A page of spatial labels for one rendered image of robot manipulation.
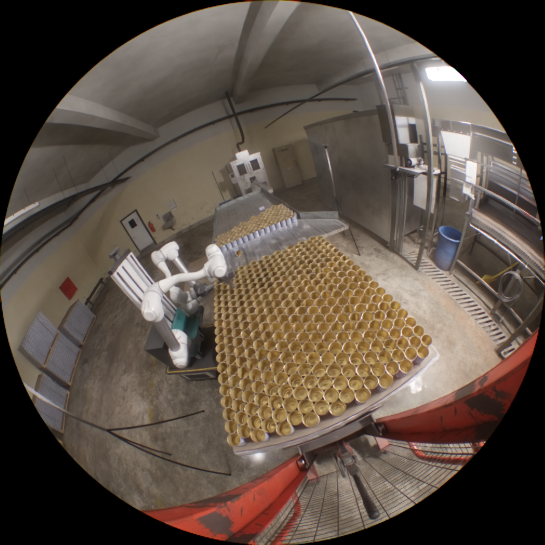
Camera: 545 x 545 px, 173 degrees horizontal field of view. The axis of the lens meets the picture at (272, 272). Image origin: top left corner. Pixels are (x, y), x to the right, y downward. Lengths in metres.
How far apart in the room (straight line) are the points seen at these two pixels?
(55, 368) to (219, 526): 6.86
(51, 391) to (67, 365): 1.17
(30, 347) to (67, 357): 1.46
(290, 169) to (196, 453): 8.66
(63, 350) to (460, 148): 9.69
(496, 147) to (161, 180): 9.10
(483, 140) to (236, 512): 3.02
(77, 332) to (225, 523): 7.48
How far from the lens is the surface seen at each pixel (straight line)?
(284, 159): 7.95
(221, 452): 2.37
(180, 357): 1.64
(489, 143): 2.65
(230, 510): 0.53
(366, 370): 0.96
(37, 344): 7.07
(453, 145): 2.85
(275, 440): 0.94
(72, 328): 7.66
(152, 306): 1.25
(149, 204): 8.65
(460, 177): 2.90
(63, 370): 7.22
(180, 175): 8.09
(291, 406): 0.93
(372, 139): 3.11
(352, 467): 0.70
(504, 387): 0.43
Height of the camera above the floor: 2.02
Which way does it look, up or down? 38 degrees down
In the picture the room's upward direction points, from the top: 21 degrees counter-clockwise
